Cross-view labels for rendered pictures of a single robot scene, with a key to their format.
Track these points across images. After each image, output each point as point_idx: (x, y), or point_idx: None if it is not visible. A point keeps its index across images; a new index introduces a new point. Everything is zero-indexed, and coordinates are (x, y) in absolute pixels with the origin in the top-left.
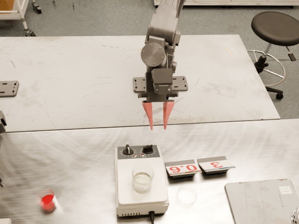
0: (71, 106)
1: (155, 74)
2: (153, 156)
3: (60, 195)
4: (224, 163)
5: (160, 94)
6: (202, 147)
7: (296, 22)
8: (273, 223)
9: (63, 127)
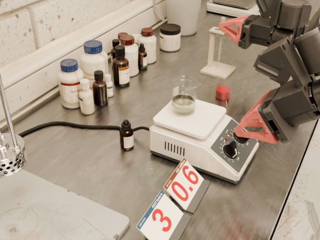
0: None
1: (279, 40)
2: (216, 145)
3: (227, 103)
4: (157, 232)
5: (274, 95)
6: (205, 236)
7: None
8: (39, 230)
9: (318, 126)
